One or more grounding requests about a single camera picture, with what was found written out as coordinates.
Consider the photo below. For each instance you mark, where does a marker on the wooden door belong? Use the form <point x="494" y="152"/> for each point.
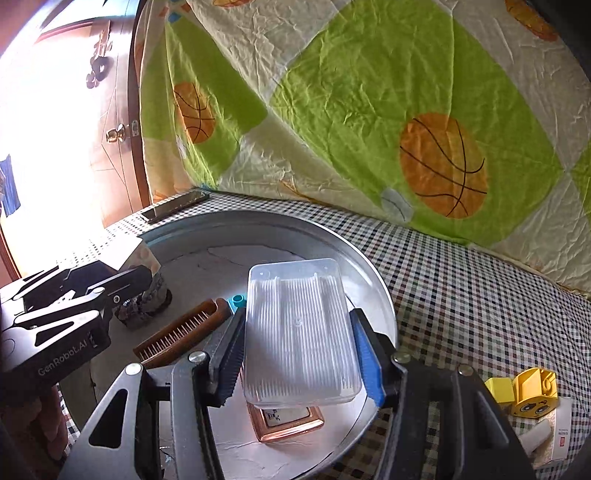
<point x="117" y="175"/>

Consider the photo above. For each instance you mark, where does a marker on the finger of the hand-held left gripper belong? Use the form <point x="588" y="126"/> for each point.
<point x="55" y="279"/>
<point x="122" y="284"/>

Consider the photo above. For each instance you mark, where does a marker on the teal toy block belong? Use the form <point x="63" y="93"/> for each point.
<point x="236" y="303"/>

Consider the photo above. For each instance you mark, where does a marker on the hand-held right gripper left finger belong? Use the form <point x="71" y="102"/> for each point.
<point x="228" y="364"/>

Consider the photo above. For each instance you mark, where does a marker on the black smartphone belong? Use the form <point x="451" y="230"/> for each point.
<point x="174" y="206"/>

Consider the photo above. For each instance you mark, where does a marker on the metal door latch plate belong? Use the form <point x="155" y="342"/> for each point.
<point x="134" y="128"/>

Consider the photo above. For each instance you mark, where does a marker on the pink rectangular box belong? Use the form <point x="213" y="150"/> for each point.
<point x="288" y="422"/>

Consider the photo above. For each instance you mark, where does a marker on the yellow toy block with face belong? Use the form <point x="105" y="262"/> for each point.
<point x="531" y="392"/>

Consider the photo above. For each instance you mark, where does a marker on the basketball print blanket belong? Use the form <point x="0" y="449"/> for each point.
<point x="360" y="92"/>

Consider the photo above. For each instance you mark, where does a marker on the white roll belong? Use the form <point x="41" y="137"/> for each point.
<point x="535" y="436"/>

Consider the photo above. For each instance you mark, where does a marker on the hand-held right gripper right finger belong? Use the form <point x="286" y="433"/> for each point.
<point x="369" y="364"/>

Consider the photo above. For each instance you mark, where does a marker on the brass door knob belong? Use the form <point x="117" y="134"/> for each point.
<point x="115" y="134"/>

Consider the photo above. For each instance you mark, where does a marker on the brown wooden comb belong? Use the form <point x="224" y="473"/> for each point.
<point x="178" y="334"/>

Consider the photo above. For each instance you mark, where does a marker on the round metal tin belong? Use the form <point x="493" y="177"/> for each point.
<point x="194" y="272"/>

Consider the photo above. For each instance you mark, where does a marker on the clear plastic swab box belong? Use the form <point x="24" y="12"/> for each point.
<point x="300" y="332"/>

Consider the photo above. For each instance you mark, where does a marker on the small white box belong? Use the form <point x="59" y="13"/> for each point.
<point x="124" y="254"/>

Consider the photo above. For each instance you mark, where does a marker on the white packet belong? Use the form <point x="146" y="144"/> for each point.
<point x="556" y="438"/>

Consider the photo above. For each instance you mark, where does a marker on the black gear wheel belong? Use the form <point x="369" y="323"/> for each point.
<point x="141" y="307"/>

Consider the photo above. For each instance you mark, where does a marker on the blue cloth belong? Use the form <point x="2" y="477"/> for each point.
<point x="9" y="187"/>

